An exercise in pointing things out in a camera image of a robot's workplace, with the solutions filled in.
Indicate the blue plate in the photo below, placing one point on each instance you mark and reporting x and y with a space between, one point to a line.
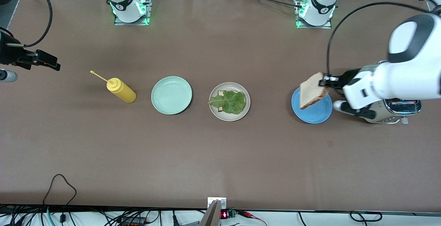
317 116

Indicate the green lettuce leaf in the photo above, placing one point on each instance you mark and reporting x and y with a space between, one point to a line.
232 102

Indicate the beige chrome two-slot toaster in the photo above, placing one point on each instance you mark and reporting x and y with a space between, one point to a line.
406 106

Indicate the red digit display module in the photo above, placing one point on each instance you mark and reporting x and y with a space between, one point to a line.
224 215

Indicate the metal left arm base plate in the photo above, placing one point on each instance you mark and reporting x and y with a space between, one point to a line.
327 26

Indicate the grey metal pole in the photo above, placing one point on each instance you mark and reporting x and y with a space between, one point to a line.
212 215

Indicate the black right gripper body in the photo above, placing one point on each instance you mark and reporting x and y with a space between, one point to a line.
7 53

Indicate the small metal mounting bracket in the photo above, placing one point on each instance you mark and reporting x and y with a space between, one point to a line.
223 202

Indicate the yellow squeeze bottle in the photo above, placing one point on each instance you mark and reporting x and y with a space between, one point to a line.
122 93

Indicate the pale green plate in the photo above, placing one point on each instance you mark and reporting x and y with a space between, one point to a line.
171 96

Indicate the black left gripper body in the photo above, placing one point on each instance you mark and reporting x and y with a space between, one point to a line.
348 76

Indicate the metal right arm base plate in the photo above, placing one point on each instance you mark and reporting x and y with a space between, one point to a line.
150 2

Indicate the white bread slice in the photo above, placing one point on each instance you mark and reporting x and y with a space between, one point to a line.
311 91
220 93

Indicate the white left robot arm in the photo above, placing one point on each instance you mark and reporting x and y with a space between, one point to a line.
406 78

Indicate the beige plate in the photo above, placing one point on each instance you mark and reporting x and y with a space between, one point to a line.
229 117

